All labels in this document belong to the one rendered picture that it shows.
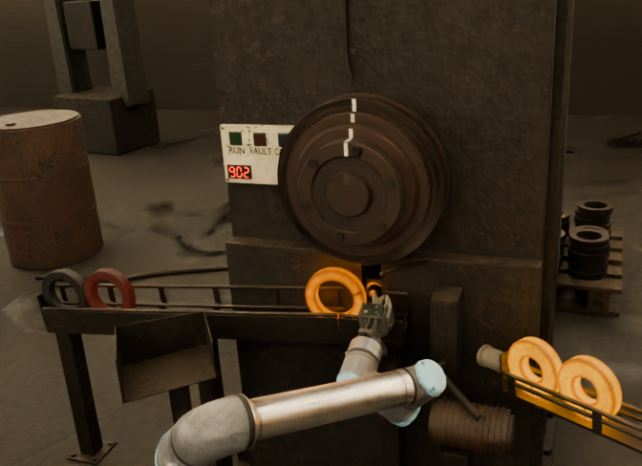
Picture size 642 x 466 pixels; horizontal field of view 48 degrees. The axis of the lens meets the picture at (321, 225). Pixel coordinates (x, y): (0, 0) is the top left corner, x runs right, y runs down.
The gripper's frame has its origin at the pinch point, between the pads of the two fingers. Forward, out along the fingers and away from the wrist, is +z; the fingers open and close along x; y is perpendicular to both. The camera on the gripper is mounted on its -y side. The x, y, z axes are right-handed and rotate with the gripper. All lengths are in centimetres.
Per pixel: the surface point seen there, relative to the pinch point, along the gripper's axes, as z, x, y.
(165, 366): -30, 60, -6
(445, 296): -2.0, -18.4, 6.0
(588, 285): 128, -59, -105
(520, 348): -17.7, -39.9, 6.0
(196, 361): -27, 51, -6
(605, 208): 188, -65, -104
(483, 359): -14.9, -30.3, -3.2
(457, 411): -23.4, -24.1, -15.7
